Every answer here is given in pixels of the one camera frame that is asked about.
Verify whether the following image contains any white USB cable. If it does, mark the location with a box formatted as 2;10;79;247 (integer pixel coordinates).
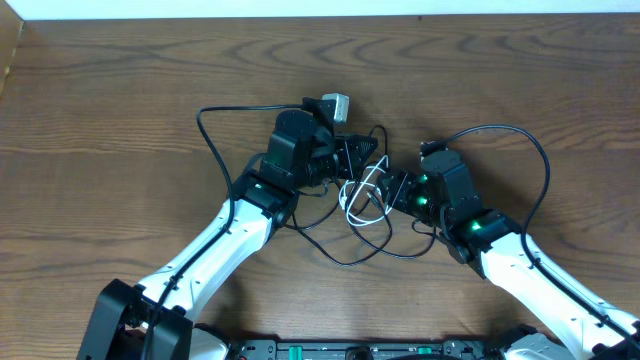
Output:
338;154;396;228

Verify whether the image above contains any black USB cable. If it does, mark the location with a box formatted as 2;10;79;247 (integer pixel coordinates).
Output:
284;124;441;267

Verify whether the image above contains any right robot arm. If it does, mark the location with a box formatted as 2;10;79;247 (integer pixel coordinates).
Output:
377;150;639;359

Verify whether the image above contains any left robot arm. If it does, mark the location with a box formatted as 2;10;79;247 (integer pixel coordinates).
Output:
78;110;378;359

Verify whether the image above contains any black left camera cable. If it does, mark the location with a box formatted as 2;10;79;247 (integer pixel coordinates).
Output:
139;102;321;360

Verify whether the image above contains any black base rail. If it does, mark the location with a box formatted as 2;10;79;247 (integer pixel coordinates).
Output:
226;339;503;360

